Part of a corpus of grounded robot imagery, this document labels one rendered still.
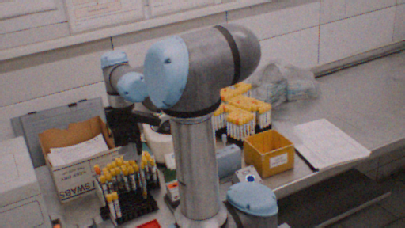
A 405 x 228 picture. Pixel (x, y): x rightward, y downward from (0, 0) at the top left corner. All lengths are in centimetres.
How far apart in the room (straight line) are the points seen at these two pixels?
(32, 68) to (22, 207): 67
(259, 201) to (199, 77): 39
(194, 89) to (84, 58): 106
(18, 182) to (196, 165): 51
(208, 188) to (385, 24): 191
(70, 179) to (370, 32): 173
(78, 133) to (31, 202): 63
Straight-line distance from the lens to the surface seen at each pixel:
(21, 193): 121
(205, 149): 85
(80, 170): 156
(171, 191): 142
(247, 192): 106
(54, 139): 180
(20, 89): 177
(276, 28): 215
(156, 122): 134
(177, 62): 74
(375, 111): 204
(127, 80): 112
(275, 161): 155
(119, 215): 144
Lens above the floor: 179
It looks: 27 degrees down
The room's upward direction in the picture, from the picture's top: 6 degrees counter-clockwise
